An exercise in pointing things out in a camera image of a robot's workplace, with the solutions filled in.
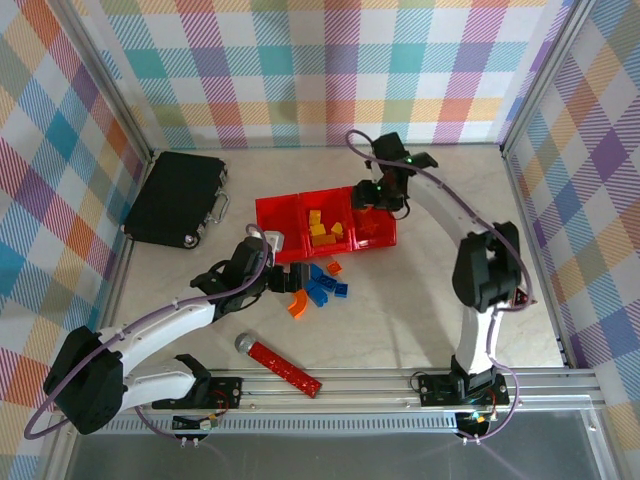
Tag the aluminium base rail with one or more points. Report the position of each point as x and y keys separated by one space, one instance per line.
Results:
x=360 y=395

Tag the yellow sloped lego brick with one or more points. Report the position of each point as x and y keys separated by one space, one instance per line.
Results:
x=337 y=230

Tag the small orange lego brick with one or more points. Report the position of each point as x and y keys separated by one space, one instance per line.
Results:
x=335 y=268

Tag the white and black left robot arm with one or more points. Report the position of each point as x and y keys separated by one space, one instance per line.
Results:
x=160 y=325

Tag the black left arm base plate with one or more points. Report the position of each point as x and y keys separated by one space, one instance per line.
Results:
x=227 y=392

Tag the red plastic bin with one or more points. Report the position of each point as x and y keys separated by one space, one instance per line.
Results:
x=385 y=235
x=330 y=205
x=277 y=225

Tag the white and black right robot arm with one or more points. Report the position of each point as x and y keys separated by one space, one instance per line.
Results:
x=480 y=270

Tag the yellow lego plate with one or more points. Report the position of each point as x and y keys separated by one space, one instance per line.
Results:
x=324 y=240

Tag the black hard case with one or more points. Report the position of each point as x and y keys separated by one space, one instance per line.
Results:
x=175 y=200

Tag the orange curved lego piece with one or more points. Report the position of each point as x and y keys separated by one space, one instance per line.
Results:
x=297 y=308

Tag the aluminium frame post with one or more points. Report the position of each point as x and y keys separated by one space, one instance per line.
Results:
x=107 y=80
x=545 y=80

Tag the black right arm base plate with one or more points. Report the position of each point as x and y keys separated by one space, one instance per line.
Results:
x=437 y=390

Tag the red glitter toy microphone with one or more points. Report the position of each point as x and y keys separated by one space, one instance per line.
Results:
x=280 y=365

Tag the blue lego brick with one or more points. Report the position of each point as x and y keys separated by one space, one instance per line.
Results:
x=341 y=291
x=328 y=283
x=318 y=296
x=317 y=272

